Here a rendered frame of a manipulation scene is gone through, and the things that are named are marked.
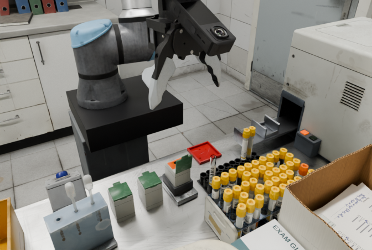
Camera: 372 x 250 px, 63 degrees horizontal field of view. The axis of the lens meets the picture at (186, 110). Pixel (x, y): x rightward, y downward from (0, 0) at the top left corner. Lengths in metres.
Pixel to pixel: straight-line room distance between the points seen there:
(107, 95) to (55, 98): 1.44
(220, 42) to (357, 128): 0.45
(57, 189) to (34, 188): 1.49
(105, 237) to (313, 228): 0.37
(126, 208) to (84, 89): 0.40
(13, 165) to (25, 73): 0.65
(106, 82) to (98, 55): 0.08
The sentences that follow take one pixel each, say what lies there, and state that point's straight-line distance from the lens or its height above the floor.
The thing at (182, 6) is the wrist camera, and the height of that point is 1.30.
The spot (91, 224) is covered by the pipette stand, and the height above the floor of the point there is 0.95.
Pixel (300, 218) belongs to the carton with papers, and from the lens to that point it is 0.55.
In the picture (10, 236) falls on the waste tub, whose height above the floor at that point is 0.97.
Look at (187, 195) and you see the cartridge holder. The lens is 0.69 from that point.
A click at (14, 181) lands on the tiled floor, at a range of 2.28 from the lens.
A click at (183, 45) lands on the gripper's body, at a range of 0.49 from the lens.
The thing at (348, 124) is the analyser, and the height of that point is 1.00.
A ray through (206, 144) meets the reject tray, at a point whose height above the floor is 0.88.
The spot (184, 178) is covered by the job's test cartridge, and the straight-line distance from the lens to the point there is 0.68.
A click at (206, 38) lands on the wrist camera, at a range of 0.43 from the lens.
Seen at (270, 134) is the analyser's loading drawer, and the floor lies 0.92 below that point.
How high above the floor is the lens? 1.40
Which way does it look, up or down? 31 degrees down
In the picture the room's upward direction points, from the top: straight up
